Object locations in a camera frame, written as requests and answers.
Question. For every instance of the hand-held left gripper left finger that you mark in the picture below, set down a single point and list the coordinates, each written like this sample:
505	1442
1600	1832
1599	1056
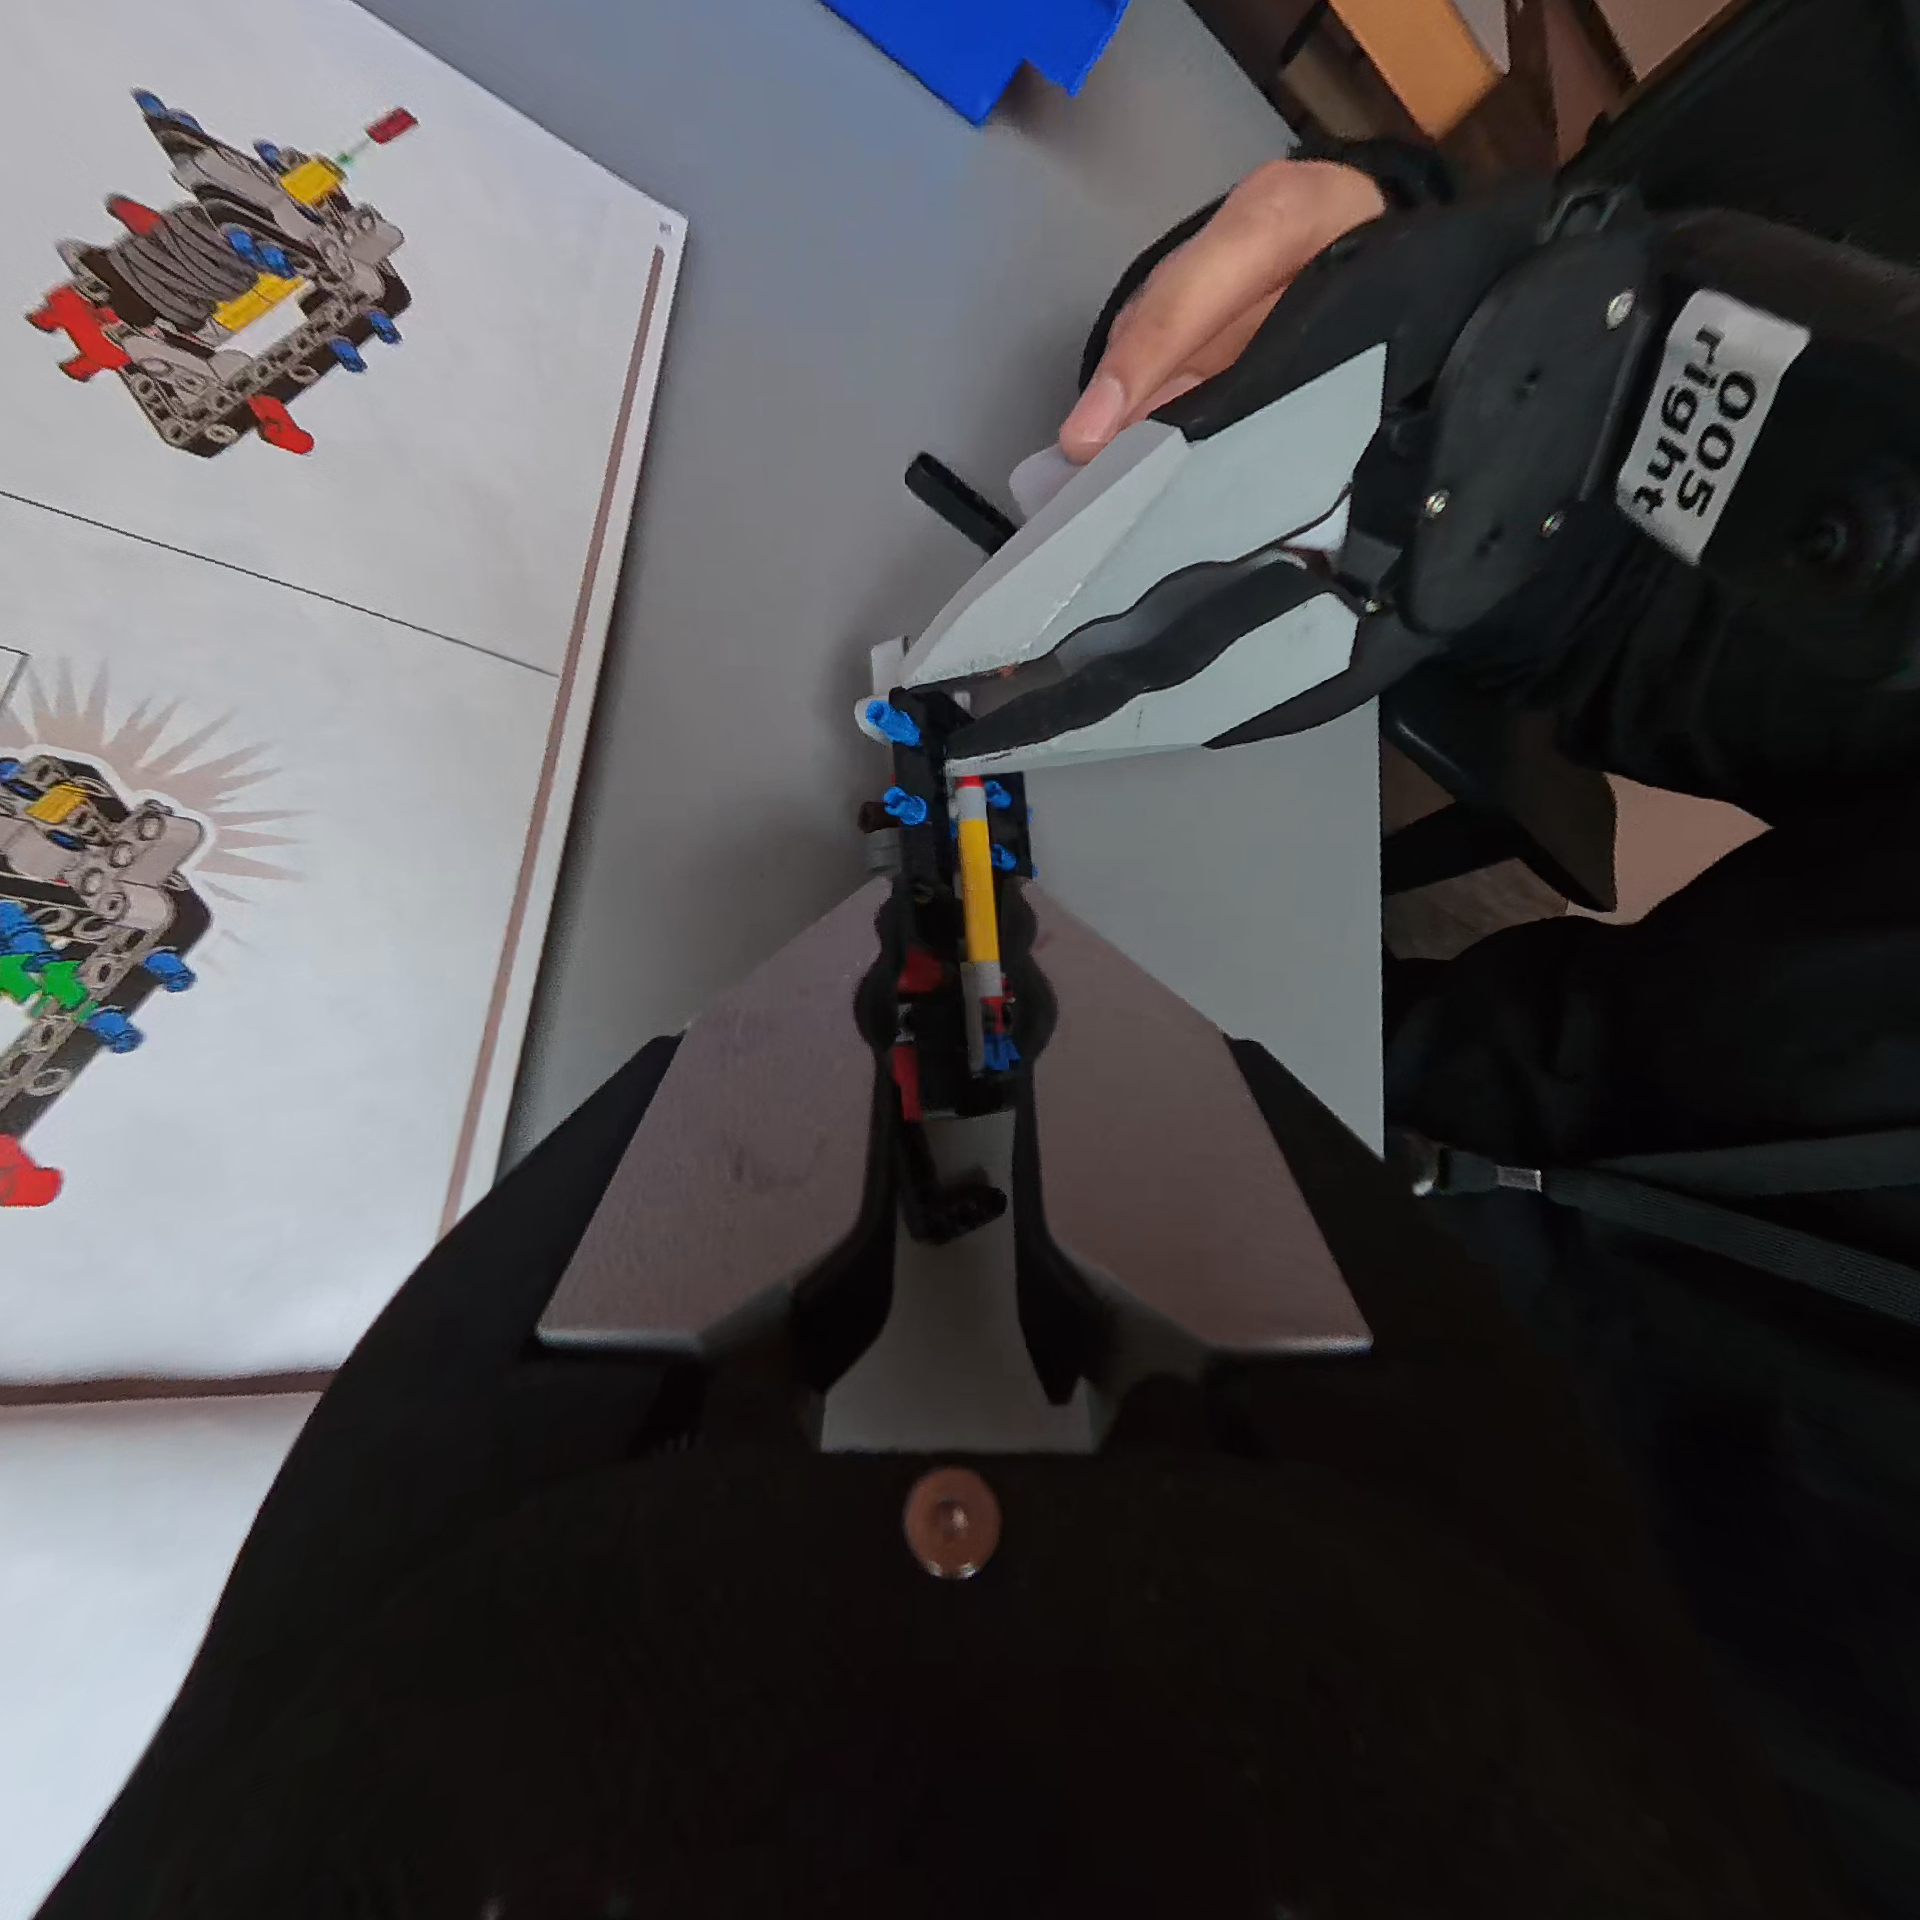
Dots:
705	1140

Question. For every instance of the cardboard box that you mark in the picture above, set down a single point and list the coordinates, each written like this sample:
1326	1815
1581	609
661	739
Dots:
1411	53

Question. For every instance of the person's right hand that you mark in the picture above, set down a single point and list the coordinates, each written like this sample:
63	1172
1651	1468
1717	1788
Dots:
1215	283

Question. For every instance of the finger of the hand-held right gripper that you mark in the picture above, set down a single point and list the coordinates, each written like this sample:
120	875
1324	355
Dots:
1230	675
1184	509

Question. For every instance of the black frame lego assembly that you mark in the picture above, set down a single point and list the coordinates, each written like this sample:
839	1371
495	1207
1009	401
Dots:
979	885

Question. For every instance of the black lego beam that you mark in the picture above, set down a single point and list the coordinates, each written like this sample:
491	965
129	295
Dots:
961	503

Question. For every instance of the person's black clothing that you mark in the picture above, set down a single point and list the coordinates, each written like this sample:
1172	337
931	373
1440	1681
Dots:
1651	1019

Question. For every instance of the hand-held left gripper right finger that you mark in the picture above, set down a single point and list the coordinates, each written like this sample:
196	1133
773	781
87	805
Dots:
1184	1155

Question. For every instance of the blue plastic tray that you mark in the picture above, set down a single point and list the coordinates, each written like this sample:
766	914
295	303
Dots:
975	37

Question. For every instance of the lego instruction booklet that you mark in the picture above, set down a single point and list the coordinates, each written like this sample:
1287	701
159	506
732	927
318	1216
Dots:
451	495

